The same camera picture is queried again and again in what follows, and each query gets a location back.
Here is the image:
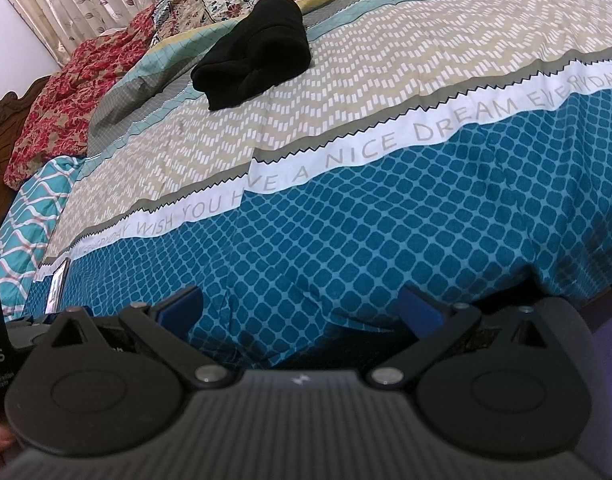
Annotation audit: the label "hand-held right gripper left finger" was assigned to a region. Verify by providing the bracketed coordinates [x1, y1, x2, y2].
[28, 284, 227, 387]

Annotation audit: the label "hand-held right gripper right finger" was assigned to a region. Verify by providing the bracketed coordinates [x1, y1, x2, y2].
[368, 282, 569, 388]

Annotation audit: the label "black pants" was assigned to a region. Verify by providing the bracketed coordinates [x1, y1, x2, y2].
[191, 0, 311, 112]

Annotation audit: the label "teal wavy pattern pillow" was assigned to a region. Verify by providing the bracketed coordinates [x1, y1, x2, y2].
[0, 156, 86, 317]

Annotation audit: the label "carved wooden headboard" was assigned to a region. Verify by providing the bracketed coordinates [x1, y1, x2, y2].
[0, 76, 54, 261]

